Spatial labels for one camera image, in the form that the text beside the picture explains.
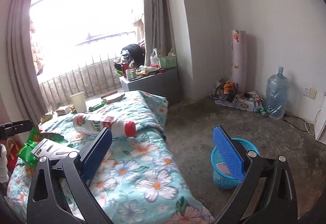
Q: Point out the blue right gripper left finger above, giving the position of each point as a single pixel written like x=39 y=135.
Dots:
x=93 y=154

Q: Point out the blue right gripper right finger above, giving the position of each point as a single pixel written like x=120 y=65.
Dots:
x=229 y=153

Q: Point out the pink knitted cloth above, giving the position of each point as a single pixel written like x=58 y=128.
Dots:
x=222 y=168

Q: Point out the blue plastic trash basket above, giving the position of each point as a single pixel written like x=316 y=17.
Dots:
x=222 y=178

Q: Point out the red gift bag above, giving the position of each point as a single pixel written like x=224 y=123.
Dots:
x=12 y=147

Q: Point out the green foil snack bag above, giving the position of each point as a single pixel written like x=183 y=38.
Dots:
x=35 y=137

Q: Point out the strawberry yogurt drink bottle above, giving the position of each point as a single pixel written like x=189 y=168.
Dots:
x=93 y=125

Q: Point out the left grey curtain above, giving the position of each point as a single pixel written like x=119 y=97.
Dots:
x=21 y=97

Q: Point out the grey curtain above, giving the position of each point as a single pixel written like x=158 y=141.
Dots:
x=21 y=97
x=158 y=28

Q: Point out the yellow snack wrapper left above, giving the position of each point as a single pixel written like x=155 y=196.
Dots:
x=48 y=116

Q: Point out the small green snack packet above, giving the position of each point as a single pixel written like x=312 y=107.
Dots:
x=96 y=107

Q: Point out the floral light blue quilt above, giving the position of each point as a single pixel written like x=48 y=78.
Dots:
x=138 y=180

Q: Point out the small wrapped cake pack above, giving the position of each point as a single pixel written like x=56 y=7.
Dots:
x=63 y=110

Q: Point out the orange noodle snack packet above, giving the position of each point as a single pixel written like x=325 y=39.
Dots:
x=113 y=97

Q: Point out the white paper cup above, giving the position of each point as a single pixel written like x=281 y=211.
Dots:
x=78 y=100

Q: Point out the metal balcony railing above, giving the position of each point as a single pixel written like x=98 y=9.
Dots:
x=95 y=78

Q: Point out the large clear water jug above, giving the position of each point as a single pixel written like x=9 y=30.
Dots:
x=277 y=92

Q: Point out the red thermos bottle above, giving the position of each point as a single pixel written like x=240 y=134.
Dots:
x=125 y=66

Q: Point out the grey low cabinet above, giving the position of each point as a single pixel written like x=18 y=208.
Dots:
x=164 y=84

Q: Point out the black clothes pile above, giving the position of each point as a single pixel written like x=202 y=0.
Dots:
x=134 y=52

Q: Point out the green plastic basket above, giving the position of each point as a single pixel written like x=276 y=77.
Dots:
x=167 y=62

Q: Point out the rolled floral wallpaper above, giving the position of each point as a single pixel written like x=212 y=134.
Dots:
x=239 y=58

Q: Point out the right grey curtain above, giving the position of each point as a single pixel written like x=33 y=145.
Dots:
x=158 y=28

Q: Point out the grey cable product box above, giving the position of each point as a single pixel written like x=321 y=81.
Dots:
x=52 y=150

